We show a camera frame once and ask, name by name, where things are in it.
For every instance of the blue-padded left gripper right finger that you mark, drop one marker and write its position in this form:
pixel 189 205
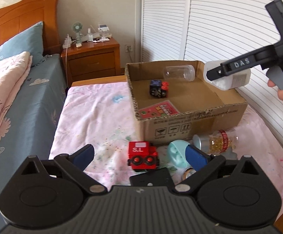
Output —
pixel 205 167

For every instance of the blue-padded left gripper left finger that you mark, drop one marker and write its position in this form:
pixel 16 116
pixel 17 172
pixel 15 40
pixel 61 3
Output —
pixel 73 167

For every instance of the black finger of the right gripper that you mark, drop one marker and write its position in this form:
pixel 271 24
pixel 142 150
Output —
pixel 218 69

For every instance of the white translucent plastic box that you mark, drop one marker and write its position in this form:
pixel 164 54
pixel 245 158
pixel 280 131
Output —
pixel 236 80

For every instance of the clear plastic jar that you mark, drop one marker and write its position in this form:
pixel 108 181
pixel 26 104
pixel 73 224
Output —
pixel 182 73

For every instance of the pink card box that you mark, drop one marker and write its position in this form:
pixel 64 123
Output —
pixel 162 109

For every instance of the grey elephant toy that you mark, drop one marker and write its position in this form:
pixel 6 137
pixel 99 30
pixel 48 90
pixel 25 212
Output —
pixel 228 154

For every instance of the clear correction tape dispenser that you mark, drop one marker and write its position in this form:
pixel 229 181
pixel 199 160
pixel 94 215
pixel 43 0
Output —
pixel 187 173

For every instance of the jar with gold contents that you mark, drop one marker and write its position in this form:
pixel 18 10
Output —
pixel 217 142

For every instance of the mint green oval case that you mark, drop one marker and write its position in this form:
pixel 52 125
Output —
pixel 176 153

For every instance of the black flat rectangular case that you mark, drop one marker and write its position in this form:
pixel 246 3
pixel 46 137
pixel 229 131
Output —
pixel 159 177

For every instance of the white louvered closet doors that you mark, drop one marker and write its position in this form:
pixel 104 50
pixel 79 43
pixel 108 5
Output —
pixel 204 30

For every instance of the blue-grey bed sheet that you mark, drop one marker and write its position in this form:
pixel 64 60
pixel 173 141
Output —
pixel 29 126

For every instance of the pink floral bed sheet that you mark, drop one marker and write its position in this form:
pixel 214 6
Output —
pixel 102 115

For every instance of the brown cardboard box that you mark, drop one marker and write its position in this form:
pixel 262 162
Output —
pixel 202 108

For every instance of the red toy train car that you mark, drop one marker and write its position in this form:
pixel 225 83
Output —
pixel 142 156

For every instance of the black blue toy cube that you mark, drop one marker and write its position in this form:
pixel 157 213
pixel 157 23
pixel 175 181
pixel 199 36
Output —
pixel 158 88

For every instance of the wooden nightstand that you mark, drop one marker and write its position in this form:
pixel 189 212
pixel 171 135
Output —
pixel 91 60

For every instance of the pink quilt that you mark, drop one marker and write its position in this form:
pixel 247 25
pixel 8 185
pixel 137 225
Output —
pixel 13 72

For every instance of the white power strip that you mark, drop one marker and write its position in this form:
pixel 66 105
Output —
pixel 67 42

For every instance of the white phone stand gadget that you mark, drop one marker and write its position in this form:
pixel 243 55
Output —
pixel 105 34

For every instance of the clear spray bottle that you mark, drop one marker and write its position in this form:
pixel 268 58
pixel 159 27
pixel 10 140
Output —
pixel 89 35

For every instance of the blue pillow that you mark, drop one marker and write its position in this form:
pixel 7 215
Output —
pixel 30 40

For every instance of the small green desk fan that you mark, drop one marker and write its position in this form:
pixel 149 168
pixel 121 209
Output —
pixel 76 28

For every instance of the wooden headboard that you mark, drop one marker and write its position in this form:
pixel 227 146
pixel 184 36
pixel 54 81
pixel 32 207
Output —
pixel 19 16

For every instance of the wall power socket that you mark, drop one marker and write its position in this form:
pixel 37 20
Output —
pixel 128 48

